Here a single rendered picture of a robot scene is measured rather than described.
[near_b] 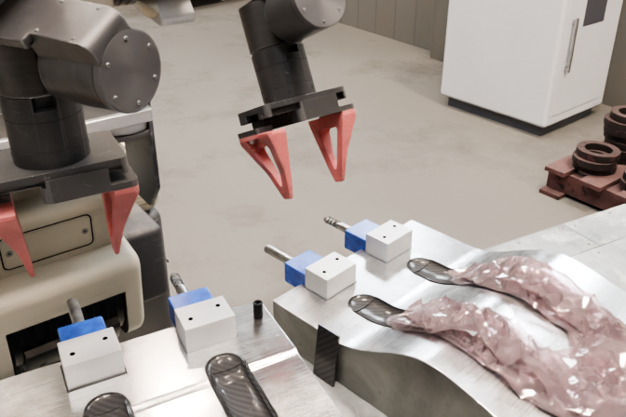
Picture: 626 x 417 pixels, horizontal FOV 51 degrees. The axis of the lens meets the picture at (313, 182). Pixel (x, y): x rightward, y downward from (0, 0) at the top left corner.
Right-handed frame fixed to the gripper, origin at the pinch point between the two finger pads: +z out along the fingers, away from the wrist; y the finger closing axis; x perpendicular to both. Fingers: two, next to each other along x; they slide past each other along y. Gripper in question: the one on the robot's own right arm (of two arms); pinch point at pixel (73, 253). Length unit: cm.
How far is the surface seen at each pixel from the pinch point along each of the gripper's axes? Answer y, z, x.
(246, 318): 14.8, 12.2, -0.6
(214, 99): 118, 99, 303
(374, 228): 37.9, 14.5, 11.3
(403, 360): 25.7, 13.1, -12.6
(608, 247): 71, 22, 1
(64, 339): -2.1, 10.6, 3.0
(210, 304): 11.3, 9.4, -0.1
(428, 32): 293, 88, 330
